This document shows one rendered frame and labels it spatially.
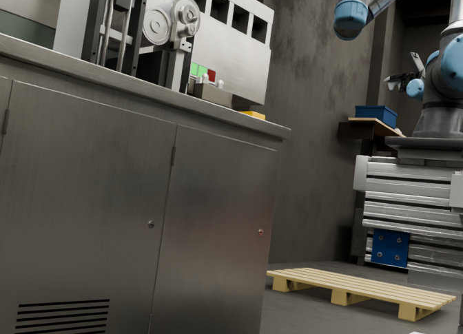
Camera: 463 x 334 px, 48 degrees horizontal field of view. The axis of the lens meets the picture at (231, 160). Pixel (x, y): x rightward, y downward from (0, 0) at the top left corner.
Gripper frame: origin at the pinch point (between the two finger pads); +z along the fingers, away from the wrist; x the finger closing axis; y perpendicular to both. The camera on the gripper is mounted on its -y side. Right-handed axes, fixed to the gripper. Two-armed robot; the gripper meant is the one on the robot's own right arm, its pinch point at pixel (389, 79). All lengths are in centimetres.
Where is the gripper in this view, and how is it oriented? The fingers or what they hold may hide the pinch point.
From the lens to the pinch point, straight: 241.4
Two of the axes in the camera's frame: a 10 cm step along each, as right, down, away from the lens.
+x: 8.7, 0.2, 4.9
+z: -4.9, 0.1, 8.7
